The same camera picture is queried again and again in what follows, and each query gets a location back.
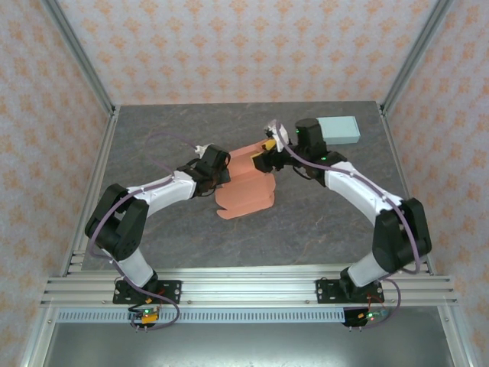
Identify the salmon pink paper box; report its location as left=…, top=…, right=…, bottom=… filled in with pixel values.
left=213, top=141, right=277, bottom=221

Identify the teal paper box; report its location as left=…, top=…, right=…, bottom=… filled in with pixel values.
left=317, top=115, right=361, bottom=146

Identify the controller board with yellow connector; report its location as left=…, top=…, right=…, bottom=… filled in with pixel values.
left=128, top=305, right=161, bottom=330
left=349, top=308, right=391, bottom=330

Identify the grey metal sheet panel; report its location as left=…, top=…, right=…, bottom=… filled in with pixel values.
left=41, top=323, right=455, bottom=367

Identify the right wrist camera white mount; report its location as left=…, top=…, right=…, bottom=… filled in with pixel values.
left=264, top=119, right=292, bottom=153

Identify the aluminium table side rail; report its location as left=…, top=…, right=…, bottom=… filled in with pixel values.
left=377, top=102, right=437, bottom=277
left=60, top=106, right=122, bottom=277

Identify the aluminium mounting rail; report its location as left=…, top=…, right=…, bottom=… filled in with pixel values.
left=40, top=267, right=459, bottom=307

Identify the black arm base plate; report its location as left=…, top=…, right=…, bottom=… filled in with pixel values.
left=316, top=278, right=385, bottom=306
left=112, top=280, right=183, bottom=306

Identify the aluminium frame post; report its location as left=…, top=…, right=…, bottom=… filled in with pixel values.
left=380, top=0, right=458, bottom=115
left=40, top=0, right=118, bottom=118

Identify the slotted grey cable duct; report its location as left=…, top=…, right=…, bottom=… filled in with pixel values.
left=56, top=308, right=347, bottom=325

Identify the aluminium frame leg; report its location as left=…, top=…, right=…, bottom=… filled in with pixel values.
left=437, top=305, right=477, bottom=367
left=21, top=305, right=58, bottom=367

